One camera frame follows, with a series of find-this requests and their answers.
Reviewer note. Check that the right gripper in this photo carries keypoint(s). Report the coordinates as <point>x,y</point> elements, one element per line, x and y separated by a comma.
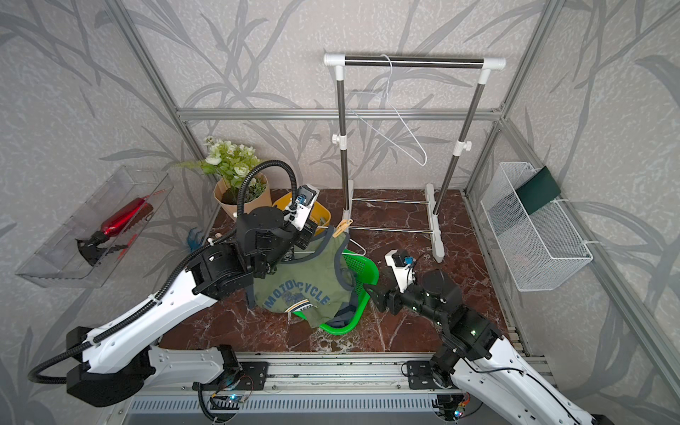
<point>384,296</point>

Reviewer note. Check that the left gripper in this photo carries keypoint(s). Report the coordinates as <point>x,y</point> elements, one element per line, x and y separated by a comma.
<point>305,235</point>

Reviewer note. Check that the navy blue tank top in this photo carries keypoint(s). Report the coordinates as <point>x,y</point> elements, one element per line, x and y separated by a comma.
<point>343,317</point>

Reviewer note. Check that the wooden clothespin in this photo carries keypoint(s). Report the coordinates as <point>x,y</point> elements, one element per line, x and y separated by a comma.
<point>342,227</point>

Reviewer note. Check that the green tank top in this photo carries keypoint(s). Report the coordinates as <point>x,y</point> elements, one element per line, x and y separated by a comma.
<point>315,282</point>

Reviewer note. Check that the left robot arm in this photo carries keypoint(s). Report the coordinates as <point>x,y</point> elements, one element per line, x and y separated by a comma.
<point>104,366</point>

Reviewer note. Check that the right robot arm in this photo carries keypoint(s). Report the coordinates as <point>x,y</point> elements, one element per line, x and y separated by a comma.
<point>476,358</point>

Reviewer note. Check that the green plastic basket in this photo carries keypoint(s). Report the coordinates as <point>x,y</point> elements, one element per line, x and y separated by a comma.
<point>365,273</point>

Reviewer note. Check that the yellow plastic tray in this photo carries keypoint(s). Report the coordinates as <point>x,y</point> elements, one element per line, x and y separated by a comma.
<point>320,214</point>

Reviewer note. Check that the potted artificial flower plant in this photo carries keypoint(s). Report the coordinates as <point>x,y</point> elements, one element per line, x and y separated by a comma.
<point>230,163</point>

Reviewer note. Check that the metal clothes rack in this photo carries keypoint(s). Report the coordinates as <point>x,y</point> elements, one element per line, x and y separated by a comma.
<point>434,198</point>

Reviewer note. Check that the red spray bottle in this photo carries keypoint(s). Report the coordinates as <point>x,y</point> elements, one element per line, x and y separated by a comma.
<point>94,248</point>

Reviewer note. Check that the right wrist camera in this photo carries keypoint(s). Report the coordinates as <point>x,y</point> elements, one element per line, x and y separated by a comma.
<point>402,265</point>

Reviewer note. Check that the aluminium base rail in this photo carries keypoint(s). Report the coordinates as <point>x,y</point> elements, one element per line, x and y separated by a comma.
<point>291,373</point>

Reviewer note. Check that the white wire mesh basket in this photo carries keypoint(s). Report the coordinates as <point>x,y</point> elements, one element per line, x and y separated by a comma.
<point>542,250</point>

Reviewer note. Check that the clear plastic wall shelf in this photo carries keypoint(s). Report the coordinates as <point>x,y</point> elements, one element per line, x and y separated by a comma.
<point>58,263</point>

